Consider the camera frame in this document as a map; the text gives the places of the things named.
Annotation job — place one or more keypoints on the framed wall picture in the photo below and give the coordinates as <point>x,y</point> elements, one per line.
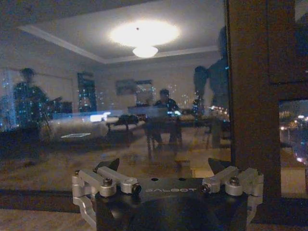
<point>131,87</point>

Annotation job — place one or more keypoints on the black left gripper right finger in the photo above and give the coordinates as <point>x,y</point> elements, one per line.
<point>222,176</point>

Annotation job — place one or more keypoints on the brown wooden window frame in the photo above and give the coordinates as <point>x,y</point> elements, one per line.
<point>255,101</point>

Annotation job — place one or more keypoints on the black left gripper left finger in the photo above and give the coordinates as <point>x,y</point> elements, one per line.
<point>109,176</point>

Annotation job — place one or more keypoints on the white sofa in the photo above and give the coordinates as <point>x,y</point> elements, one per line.
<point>74,128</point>

